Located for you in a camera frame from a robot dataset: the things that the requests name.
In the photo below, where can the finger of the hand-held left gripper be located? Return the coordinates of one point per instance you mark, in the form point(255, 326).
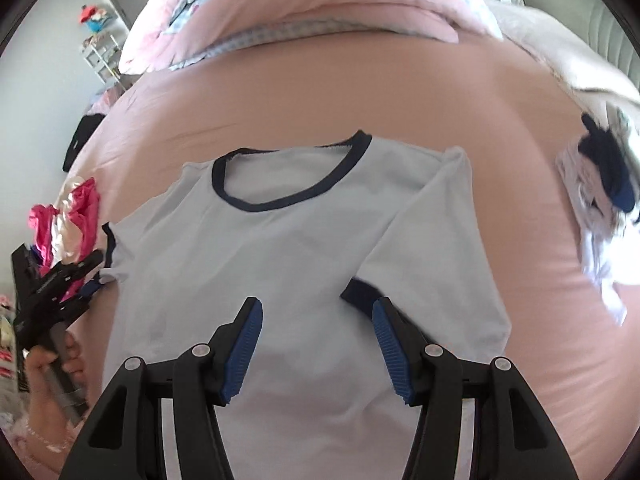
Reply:
point(75, 270)
point(90, 291)

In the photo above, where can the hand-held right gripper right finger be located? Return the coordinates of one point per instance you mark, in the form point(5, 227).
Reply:
point(392, 350)

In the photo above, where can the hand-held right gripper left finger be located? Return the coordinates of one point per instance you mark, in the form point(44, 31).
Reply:
point(242, 350)

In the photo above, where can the light blue t-shirt navy trim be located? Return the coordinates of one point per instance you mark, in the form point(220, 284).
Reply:
point(300, 240)

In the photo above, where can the person's left forearm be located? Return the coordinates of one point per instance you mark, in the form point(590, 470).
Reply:
point(42, 460)

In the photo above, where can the stack of folded pale clothes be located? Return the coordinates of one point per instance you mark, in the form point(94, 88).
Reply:
point(595, 240)

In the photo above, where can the person's left hand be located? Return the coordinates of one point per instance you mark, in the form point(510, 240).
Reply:
point(40, 385)

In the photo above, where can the cream cloth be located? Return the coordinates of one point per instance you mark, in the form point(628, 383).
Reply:
point(67, 235)

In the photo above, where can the magenta garment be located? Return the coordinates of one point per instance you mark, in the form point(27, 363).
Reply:
point(87, 200)

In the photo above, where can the black backpack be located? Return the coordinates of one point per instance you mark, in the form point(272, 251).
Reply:
point(82, 135)

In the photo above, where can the white shelf rack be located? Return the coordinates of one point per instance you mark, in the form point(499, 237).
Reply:
point(100, 55)

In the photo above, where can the red and blue plush toy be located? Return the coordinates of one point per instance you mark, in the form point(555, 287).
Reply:
point(95, 20)

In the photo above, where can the bed with pink sheet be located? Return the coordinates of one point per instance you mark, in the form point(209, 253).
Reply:
point(425, 90)

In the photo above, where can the pale pink pillow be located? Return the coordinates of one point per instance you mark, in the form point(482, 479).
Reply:
point(550, 50)

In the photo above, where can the pink checked quilt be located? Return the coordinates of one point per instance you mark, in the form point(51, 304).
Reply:
point(320, 10)

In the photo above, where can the grey-green padded headboard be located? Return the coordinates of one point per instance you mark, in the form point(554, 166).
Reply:
point(600, 25)

